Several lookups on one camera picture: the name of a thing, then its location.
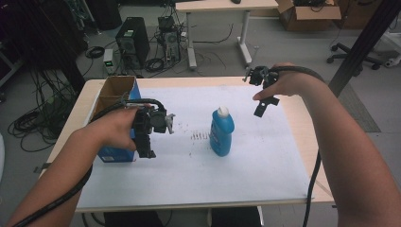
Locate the small silver device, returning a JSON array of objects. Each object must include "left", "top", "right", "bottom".
[{"left": 102, "top": 48, "right": 115, "bottom": 76}]

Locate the black computer tower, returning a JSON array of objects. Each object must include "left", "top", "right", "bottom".
[{"left": 114, "top": 16, "right": 151, "bottom": 69}]

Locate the open computer case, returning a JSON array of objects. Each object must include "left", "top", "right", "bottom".
[{"left": 156, "top": 15, "right": 183, "bottom": 64}]

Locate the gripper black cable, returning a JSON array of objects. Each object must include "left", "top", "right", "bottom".
[
  {"left": 269, "top": 64, "right": 329, "bottom": 227},
  {"left": 12, "top": 97, "right": 167, "bottom": 227}
]

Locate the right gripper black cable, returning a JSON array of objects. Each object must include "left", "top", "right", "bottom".
[{"left": 269, "top": 64, "right": 329, "bottom": 227}]

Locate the blue cardboard box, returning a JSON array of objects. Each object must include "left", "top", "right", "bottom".
[{"left": 89, "top": 75, "right": 143, "bottom": 164}]

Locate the loose black floor cable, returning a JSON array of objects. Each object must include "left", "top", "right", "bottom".
[{"left": 192, "top": 23, "right": 235, "bottom": 45}]

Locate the small black cable coil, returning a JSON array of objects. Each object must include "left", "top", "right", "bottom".
[{"left": 84, "top": 45, "right": 106, "bottom": 60}]

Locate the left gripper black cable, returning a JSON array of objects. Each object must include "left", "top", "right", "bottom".
[{"left": 12, "top": 97, "right": 167, "bottom": 227}]

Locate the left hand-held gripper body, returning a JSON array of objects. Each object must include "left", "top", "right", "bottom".
[{"left": 131, "top": 98, "right": 176, "bottom": 136}]

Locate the person's right hand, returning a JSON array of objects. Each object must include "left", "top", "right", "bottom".
[{"left": 252, "top": 61, "right": 318, "bottom": 102}]

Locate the person's left leg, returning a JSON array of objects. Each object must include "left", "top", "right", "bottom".
[{"left": 103, "top": 209, "right": 166, "bottom": 227}]

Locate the black metal pole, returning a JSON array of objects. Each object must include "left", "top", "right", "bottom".
[{"left": 327, "top": 0, "right": 401, "bottom": 97}]

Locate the dark curtain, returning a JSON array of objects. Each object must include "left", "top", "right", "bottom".
[{"left": 0, "top": 0, "right": 88, "bottom": 96}]

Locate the black office chair base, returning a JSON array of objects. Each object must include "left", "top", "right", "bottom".
[{"left": 326, "top": 42, "right": 383, "bottom": 71}]

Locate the person's left hand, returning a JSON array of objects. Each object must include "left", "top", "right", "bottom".
[{"left": 82, "top": 104, "right": 153, "bottom": 159}]

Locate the bundle of black floor cables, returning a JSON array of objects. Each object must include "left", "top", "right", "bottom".
[{"left": 7, "top": 67, "right": 80, "bottom": 153}]

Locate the metal table bracket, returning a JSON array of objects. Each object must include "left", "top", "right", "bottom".
[{"left": 33, "top": 162, "right": 52, "bottom": 174}]

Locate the blue bottle with white cap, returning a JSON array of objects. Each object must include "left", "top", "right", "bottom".
[{"left": 209, "top": 105, "right": 236, "bottom": 158}]

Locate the person's leg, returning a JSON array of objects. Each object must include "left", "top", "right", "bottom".
[
  {"left": 210, "top": 205, "right": 263, "bottom": 227},
  {"left": 103, "top": 209, "right": 166, "bottom": 227}
]

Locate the white paper sheet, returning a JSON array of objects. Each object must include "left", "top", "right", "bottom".
[{"left": 76, "top": 84, "right": 312, "bottom": 211}]

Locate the person's right leg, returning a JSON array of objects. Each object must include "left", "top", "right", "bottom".
[{"left": 210, "top": 205, "right": 263, "bottom": 227}]

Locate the white desk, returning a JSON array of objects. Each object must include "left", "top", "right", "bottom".
[{"left": 175, "top": 0, "right": 280, "bottom": 71}]

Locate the brown cardboard box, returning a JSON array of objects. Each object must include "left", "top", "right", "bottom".
[{"left": 275, "top": 0, "right": 342, "bottom": 32}]

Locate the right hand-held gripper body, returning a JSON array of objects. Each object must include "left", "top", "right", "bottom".
[{"left": 243, "top": 65, "right": 280, "bottom": 90}]

